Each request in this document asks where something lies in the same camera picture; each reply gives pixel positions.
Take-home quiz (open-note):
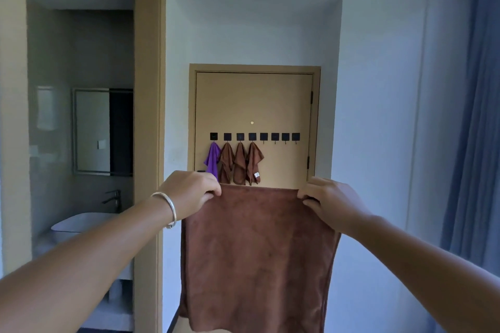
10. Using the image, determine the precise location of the person's left hand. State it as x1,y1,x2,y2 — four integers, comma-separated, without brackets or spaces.
158,171,222,222

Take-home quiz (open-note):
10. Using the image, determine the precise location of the person's right hand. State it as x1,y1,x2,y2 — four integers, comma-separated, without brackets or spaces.
296,176,374,238

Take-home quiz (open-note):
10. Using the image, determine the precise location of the purple towel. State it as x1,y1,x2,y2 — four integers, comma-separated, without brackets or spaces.
204,142,221,181

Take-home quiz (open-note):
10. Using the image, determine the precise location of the brown towel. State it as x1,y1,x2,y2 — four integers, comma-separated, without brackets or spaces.
232,142,248,186
217,142,235,184
246,142,265,186
178,183,342,333

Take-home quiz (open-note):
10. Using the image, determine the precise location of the row of black hooks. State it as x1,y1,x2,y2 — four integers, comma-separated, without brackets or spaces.
209,132,301,145

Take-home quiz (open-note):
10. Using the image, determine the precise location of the beige door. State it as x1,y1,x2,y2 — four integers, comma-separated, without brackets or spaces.
187,63,322,189
194,72,315,191

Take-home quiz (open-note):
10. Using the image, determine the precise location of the person's left forearm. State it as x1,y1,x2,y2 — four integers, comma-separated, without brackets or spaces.
0,198,174,333

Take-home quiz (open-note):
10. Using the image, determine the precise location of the person's right forearm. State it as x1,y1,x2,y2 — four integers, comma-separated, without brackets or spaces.
343,215,500,333

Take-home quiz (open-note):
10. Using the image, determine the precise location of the metal faucet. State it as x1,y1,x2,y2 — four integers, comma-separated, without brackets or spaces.
101,189,122,214

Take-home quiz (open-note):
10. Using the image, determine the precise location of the black framed mirror cabinet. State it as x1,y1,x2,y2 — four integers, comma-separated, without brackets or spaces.
72,88,134,177

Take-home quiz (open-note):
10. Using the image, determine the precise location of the white sink basin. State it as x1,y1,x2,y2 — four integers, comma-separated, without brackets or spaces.
51,211,118,234

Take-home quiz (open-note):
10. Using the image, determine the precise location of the blue grey curtain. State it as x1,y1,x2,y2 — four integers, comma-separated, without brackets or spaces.
441,0,500,333

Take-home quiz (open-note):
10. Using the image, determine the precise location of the silver bracelet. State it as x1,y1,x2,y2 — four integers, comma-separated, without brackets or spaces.
150,191,178,229

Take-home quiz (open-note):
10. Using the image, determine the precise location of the beige bathroom door frame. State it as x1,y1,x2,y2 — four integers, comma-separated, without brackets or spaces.
0,0,167,333

